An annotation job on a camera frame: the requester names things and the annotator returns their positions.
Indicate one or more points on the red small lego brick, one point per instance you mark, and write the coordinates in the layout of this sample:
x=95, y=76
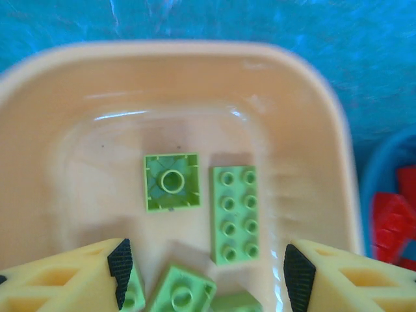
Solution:
x=408, y=178

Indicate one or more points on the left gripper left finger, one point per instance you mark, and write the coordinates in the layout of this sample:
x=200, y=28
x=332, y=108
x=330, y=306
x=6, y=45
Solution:
x=65, y=286

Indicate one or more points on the red long lego brick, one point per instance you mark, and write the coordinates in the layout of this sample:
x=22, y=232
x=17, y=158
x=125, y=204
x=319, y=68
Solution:
x=408, y=264

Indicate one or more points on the teal plastic container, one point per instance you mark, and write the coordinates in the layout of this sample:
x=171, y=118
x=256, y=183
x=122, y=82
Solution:
x=373, y=162

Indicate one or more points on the green long lego brick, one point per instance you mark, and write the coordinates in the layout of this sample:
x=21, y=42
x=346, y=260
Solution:
x=235, y=214

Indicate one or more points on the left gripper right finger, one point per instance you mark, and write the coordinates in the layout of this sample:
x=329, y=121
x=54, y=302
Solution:
x=351, y=286

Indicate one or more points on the green square lego brick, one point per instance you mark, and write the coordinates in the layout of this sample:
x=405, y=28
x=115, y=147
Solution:
x=136, y=292
x=172, y=182
x=182, y=292
x=234, y=304

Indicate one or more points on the peach plastic container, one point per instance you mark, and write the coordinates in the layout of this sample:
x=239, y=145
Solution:
x=97, y=130

